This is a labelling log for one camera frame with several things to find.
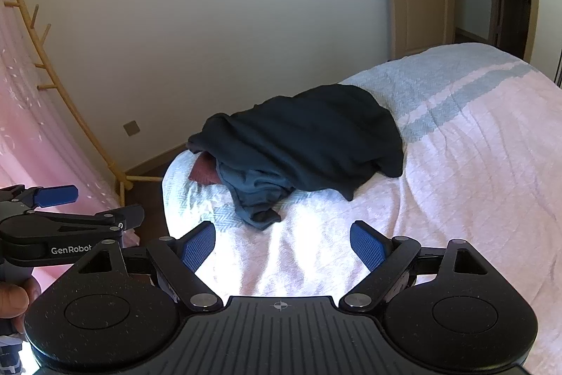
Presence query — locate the maroon cloth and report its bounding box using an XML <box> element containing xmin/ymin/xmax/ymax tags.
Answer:
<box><xmin>190</xmin><ymin>153</ymin><xmax>220</xmax><ymax>185</ymax></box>

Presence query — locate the person's left hand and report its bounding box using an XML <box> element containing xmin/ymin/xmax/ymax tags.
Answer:
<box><xmin>0</xmin><ymin>277</ymin><xmax>42</xmax><ymax>334</ymax></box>

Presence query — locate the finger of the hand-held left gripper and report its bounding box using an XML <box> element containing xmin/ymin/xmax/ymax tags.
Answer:
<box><xmin>2</xmin><ymin>203</ymin><xmax>145</xmax><ymax>243</ymax></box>
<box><xmin>24</xmin><ymin>184</ymin><xmax>80</xmax><ymax>209</ymax></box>

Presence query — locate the teal garment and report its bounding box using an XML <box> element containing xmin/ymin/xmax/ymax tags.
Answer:
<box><xmin>217</xmin><ymin>162</ymin><xmax>295</xmax><ymax>232</ymax></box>

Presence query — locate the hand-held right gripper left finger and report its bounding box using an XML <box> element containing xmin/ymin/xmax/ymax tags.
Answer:
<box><xmin>76</xmin><ymin>220</ymin><xmax>222</xmax><ymax>312</ymax></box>

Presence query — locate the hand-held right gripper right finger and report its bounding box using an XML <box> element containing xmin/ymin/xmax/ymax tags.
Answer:
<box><xmin>340</xmin><ymin>220</ymin><xmax>489</xmax><ymax>311</ymax></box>

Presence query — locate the wooden coat rack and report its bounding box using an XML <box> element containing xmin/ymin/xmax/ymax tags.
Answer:
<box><xmin>2</xmin><ymin>0</ymin><xmax>165</xmax><ymax>206</ymax></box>

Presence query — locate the black zip jacket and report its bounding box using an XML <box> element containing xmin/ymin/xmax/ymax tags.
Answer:
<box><xmin>187</xmin><ymin>84</ymin><xmax>405</xmax><ymax>202</ymax></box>

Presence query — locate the pink curtain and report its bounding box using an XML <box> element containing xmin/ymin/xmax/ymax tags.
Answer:
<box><xmin>0</xmin><ymin>0</ymin><xmax>141</xmax><ymax>283</ymax></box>

